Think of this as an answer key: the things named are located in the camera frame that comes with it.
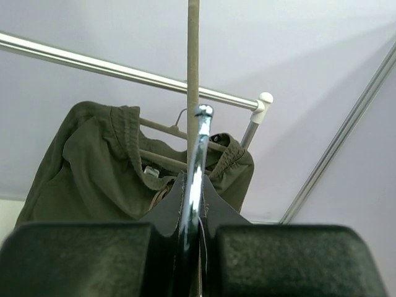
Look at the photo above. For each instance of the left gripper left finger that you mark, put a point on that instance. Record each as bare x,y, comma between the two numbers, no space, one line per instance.
97,259

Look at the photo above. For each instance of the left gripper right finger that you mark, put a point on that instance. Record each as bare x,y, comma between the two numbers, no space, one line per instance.
240,258

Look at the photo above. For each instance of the grey hanger with metal hook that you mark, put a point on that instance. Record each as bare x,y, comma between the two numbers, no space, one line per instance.
199,119

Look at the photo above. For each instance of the olive green shorts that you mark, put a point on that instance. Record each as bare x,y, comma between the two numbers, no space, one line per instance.
93,169

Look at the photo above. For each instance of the grey hanger under olive shorts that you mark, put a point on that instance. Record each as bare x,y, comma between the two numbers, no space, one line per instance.
174,131

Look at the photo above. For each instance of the white clothes rack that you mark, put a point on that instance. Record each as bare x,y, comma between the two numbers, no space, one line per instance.
48,53

